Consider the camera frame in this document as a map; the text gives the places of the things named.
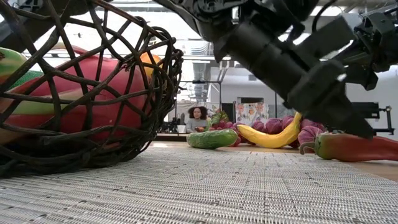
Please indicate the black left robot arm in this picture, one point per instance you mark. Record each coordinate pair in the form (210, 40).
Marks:
(217, 15)

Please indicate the pink dragon fruit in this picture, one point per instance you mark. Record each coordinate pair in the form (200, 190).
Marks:
(102, 84)

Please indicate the red chili pepper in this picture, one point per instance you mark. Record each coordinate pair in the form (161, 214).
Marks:
(351, 147)

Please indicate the green cucumber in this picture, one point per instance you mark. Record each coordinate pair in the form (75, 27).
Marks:
(211, 139)

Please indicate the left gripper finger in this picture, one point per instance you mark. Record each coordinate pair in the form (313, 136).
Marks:
(329, 99)

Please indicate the large purple grape bunch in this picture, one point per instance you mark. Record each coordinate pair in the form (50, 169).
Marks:
(273, 126)

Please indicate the black rig frame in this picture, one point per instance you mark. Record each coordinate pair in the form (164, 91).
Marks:
(202, 81)

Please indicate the black monitor stand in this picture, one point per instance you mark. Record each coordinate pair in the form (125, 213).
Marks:
(376, 119)

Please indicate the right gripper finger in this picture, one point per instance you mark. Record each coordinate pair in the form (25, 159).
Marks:
(362, 76)

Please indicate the green lime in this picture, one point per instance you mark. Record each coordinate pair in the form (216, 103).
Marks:
(29, 79)

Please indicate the yellow banana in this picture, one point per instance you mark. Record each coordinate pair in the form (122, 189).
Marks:
(270, 140)

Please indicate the grey woven placemat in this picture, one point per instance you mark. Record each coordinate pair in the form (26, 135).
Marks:
(202, 193)

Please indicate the small red grape bunch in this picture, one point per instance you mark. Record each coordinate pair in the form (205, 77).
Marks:
(222, 123)

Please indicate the person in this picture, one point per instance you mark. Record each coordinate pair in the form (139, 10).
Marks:
(197, 119)

